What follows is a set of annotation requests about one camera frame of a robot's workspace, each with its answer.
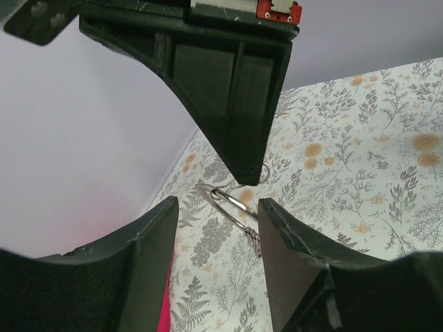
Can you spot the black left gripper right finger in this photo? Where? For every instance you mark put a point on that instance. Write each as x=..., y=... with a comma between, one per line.
x=316, y=284

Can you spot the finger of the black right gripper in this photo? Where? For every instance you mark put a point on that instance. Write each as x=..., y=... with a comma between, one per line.
x=228, y=79

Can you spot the large metal keyring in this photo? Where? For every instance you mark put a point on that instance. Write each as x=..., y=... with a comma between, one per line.
x=222, y=201

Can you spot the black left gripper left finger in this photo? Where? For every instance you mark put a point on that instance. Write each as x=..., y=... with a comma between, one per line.
x=115, y=283

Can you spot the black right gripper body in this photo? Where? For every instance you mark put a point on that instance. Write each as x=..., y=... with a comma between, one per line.
x=40, y=22

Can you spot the floral table mat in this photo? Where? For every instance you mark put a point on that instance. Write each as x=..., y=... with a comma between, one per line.
x=358, y=159

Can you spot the folded pink cloth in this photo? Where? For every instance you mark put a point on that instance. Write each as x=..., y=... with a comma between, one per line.
x=165, y=317

